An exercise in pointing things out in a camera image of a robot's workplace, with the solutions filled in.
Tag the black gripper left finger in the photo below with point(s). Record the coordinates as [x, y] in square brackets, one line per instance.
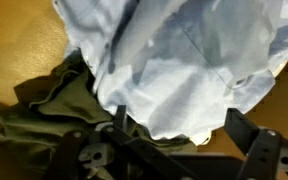
[117, 150]

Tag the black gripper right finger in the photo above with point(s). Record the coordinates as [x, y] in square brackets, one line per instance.
[260, 150]

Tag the light blue cloth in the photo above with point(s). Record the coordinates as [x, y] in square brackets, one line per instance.
[184, 83]

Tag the small white cloth scrap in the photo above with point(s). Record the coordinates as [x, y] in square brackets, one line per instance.
[202, 139]

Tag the dark green cloth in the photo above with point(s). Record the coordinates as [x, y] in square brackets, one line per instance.
[67, 106]

